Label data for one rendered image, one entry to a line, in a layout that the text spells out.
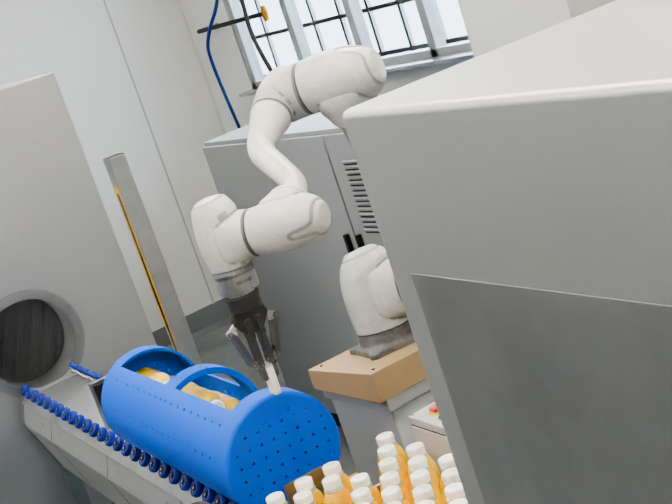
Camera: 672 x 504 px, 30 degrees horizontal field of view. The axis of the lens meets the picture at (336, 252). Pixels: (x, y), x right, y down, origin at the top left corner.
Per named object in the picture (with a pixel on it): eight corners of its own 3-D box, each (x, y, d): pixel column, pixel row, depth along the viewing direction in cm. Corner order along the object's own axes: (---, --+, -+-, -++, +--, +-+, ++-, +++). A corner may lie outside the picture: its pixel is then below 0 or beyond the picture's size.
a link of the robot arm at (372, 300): (366, 322, 348) (341, 248, 345) (426, 307, 341) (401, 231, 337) (347, 341, 333) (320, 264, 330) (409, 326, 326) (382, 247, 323)
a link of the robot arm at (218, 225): (199, 280, 261) (255, 267, 256) (174, 210, 258) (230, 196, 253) (219, 263, 271) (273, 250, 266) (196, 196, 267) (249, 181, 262)
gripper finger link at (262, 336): (247, 315, 269) (252, 312, 269) (265, 361, 271) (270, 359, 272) (255, 316, 265) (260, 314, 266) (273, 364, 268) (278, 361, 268)
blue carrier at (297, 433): (208, 420, 364) (177, 329, 358) (357, 484, 287) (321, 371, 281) (119, 461, 352) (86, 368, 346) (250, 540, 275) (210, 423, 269)
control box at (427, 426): (456, 436, 281) (442, 395, 279) (509, 454, 264) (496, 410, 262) (420, 456, 277) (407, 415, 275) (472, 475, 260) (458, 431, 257)
